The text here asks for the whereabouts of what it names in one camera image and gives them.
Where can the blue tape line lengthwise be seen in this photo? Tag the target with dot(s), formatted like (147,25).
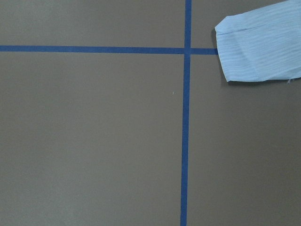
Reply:
(185,113)

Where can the blue tape line crosswise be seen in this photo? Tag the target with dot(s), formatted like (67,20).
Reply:
(121,50)

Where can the light blue striped shirt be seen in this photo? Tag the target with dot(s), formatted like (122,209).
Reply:
(262,44)

